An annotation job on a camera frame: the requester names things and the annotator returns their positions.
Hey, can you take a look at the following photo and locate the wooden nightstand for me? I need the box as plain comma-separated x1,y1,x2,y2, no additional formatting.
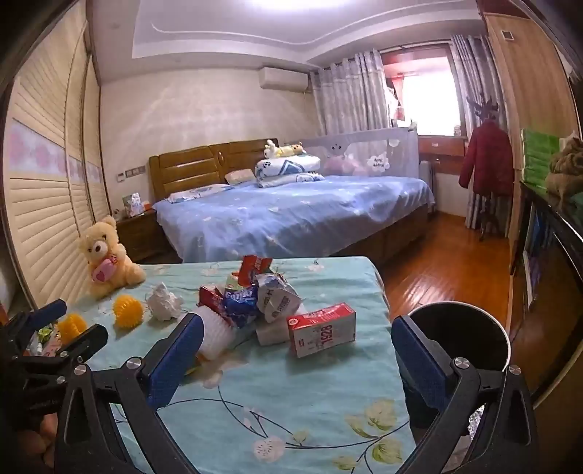
114,212,171,265

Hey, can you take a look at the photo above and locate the flat screen television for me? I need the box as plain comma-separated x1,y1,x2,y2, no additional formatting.
510,187,554,311

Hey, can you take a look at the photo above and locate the dark wooden coat rack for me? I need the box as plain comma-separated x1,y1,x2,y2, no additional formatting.
467,98,502,238

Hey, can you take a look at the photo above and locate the yellow spiky ball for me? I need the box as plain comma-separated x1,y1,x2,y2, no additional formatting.
112,295,146,330

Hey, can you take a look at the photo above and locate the pink plush toy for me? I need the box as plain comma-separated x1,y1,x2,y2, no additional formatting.
321,155,365,176

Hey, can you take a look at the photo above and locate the red padded coat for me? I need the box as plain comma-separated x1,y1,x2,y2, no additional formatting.
458,121,515,198

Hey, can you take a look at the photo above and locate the grey patterned curtain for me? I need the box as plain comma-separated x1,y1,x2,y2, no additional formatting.
451,33,508,231
310,50,392,137

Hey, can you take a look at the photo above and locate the white paper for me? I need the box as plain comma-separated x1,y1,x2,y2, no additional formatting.
145,283,184,322

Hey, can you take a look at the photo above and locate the yellow plush toy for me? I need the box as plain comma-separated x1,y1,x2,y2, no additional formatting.
264,139,305,159

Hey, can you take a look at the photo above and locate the white air conditioner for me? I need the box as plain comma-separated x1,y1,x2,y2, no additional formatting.
259,67,309,92

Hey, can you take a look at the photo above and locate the white tissue packet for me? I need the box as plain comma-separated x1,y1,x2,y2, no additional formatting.
255,319,292,346

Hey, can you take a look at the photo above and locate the stack of green boxes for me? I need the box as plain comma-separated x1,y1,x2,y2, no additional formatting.
520,128,561,187

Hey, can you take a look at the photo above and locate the wooden bed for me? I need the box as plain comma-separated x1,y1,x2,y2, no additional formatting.
149,139,438,269

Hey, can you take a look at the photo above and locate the red and white carton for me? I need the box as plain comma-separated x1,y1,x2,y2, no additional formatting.
286,303,357,358

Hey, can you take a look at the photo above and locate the white pleated paper cup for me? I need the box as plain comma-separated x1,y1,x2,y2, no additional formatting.
189,305,238,361

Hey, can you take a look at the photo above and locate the person's left hand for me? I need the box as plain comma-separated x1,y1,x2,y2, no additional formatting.
16,412,58,472

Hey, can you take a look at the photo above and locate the window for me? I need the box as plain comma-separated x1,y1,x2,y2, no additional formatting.
383,46,461,137

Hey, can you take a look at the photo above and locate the grey bed guard rail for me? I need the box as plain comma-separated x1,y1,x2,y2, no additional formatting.
298,127,420,178

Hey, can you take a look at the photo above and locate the brown plush cloth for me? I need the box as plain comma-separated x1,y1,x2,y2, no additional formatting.
544,137,583,206

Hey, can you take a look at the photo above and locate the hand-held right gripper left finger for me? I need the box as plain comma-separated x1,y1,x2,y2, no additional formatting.
55,312,206,474

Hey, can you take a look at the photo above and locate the teal floral bedspread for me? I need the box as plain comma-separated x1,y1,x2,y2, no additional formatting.
59,255,413,474

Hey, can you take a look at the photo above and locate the wooden desk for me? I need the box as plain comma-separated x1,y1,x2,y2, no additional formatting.
418,136,470,174

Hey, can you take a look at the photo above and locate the louvered wardrobe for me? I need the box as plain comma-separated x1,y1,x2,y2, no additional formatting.
0,4,112,315

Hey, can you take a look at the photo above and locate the blue pillow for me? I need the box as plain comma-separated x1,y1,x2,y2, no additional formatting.
166,183,235,203

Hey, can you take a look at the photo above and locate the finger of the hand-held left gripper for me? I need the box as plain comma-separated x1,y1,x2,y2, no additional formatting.
27,323,109,366
4,298,69,339

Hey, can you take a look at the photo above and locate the cream teddy bear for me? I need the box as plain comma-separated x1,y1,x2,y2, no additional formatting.
78,215,147,300

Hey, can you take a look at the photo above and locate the yellow spiky cup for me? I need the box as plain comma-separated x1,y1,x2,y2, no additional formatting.
57,314,88,346

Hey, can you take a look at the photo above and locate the black glossy cabinet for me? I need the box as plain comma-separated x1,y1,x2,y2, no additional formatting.
519,182,583,411

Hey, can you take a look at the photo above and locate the blue snack wrapper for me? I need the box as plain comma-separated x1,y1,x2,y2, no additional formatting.
221,287,260,329

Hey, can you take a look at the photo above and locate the blue duvet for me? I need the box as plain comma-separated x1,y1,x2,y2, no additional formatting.
152,175,435,265

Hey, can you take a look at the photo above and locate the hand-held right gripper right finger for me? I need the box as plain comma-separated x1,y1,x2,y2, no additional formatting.
391,314,540,474

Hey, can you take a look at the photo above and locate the folded white and blue quilt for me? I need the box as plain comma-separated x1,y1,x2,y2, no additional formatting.
254,155,326,187

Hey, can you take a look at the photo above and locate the crushed white carton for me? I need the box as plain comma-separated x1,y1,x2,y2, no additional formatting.
255,272,301,324

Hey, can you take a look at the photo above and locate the black trash bin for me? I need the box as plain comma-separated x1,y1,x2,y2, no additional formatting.
407,301,511,379

